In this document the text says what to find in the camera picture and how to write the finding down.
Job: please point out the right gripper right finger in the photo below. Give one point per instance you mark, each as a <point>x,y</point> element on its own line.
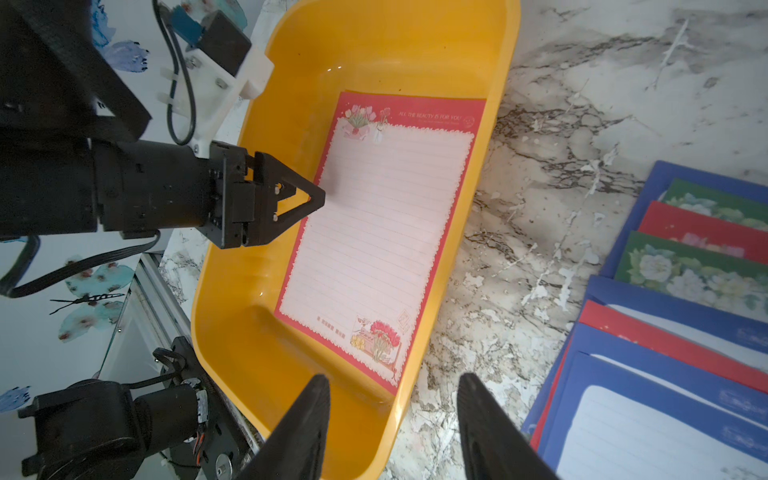
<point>492,446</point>

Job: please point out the red stationery paper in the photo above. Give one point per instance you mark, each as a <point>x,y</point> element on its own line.
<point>704,232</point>
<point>627,328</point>
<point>362,265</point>

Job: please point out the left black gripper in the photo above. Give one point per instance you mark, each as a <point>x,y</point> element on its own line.
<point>73,157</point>

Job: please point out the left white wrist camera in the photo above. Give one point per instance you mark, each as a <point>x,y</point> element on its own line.
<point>214,64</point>

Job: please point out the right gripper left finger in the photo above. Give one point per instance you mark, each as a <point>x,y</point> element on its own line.
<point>296,447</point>

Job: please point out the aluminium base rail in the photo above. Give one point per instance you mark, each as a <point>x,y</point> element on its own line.
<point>151,318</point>

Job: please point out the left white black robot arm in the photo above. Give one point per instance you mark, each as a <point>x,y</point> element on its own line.
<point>97,429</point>

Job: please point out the green floral stationery paper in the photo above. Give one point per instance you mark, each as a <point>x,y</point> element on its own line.
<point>733,285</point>
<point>716,204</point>

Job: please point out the yellow plastic storage tray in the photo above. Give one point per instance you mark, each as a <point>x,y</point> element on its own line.
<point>321,49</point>

